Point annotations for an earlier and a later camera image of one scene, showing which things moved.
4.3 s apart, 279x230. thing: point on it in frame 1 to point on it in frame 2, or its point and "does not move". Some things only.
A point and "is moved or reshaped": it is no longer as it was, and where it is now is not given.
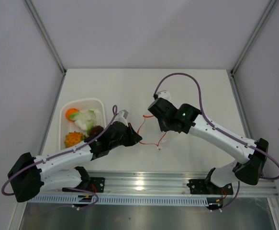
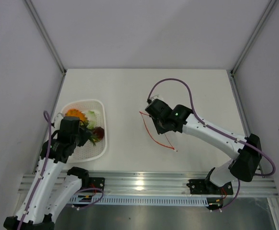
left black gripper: x=137 y=137 to x=86 y=134
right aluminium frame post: x=259 y=29 does not move
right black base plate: x=201 y=187 does not move
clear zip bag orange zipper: x=161 y=137 to x=161 y=138
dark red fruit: x=95 y=130 does not move
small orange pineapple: x=73 y=138 is moved or reshaped
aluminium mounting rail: x=174 y=184 does not move
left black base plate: x=96 y=184 does not move
